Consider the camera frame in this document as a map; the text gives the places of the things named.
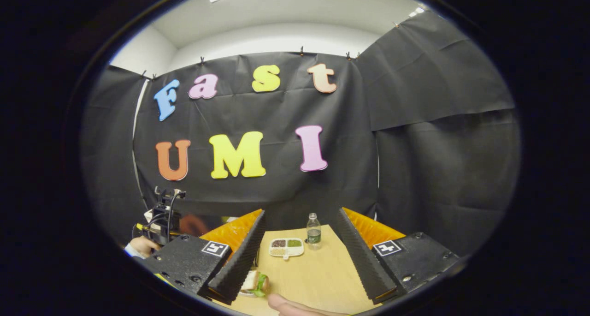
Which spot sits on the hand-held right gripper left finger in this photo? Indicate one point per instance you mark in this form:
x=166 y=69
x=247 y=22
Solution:
x=244 y=260

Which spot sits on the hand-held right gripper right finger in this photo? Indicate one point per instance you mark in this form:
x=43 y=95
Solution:
x=364 y=265

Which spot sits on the sandwich with green lettuce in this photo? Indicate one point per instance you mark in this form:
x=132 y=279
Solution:
x=256 y=283

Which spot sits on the white divided dish of grains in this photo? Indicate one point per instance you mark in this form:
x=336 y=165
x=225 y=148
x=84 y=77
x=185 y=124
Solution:
x=286 y=247

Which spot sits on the clear plastic water bottle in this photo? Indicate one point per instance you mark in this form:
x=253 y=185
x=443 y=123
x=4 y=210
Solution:
x=314 y=235

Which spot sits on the small ceiling light panel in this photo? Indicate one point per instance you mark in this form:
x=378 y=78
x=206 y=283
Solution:
x=416 y=11

